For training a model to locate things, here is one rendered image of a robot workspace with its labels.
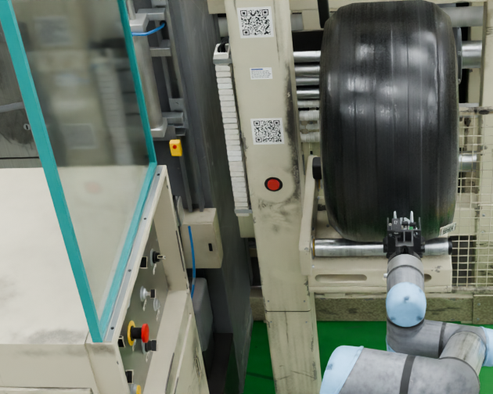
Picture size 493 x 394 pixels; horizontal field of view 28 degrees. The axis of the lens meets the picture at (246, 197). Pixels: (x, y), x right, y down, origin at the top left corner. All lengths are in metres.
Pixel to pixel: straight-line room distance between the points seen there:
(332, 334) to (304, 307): 0.82
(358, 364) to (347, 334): 1.90
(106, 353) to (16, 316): 0.20
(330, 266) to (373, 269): 0.11
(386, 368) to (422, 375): 0.06
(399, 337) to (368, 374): 0.40
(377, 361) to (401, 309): 0.33
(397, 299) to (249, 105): 0.65
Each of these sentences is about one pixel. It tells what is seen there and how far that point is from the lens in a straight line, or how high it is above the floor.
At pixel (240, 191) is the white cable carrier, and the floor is 1.03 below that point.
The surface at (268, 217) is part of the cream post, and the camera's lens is 2.51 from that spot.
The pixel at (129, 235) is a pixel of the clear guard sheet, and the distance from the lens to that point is 1.99.
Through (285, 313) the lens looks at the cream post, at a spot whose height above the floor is 0.61.
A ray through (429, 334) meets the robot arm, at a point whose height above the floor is 1.09.
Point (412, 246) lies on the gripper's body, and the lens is 2.03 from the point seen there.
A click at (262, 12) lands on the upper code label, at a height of 1.53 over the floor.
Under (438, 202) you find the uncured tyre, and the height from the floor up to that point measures 1.15.
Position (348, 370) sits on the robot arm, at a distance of 1.61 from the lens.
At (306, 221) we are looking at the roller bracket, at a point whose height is 0.95.
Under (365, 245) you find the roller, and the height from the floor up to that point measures 0.92.
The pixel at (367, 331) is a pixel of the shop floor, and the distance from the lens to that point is 3.52.
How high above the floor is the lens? 2.52
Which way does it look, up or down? 37 degrees down
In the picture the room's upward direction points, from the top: 8 degrees counter-clockwise
